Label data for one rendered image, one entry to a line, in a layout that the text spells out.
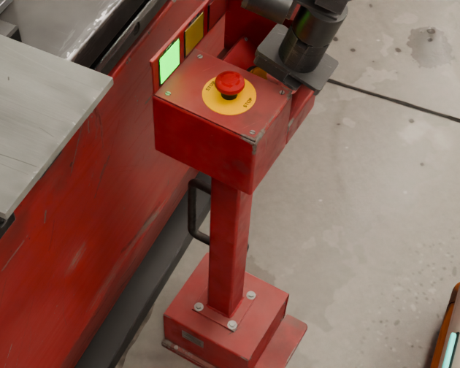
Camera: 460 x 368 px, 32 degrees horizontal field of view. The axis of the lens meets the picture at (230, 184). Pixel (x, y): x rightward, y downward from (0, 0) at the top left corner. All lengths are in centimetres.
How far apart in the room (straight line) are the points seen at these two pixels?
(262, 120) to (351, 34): 132
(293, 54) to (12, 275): 46
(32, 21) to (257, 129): 31
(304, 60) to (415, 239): 94
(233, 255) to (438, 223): 69
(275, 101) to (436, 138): 111
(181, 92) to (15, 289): 34
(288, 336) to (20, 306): 75
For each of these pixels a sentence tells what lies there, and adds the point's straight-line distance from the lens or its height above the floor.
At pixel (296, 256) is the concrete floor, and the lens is 185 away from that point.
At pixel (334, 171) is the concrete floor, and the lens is 201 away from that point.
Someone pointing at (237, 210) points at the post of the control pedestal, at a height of 50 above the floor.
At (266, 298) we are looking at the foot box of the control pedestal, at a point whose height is 12.
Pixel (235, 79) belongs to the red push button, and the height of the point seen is 81.
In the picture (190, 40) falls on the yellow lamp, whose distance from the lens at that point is 111.
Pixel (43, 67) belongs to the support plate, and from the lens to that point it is 81.
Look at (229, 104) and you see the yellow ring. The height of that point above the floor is 78.
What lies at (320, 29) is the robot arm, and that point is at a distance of 102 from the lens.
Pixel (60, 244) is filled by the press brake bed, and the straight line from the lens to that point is 117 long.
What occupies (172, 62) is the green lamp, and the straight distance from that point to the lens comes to 108.
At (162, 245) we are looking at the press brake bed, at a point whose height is 5.
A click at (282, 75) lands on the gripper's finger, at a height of 79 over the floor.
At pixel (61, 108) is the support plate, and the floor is 100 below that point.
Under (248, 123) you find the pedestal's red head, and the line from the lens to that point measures 104.
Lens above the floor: 157
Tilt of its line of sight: 53 degrees down
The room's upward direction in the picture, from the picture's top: 3 degrees clockwise
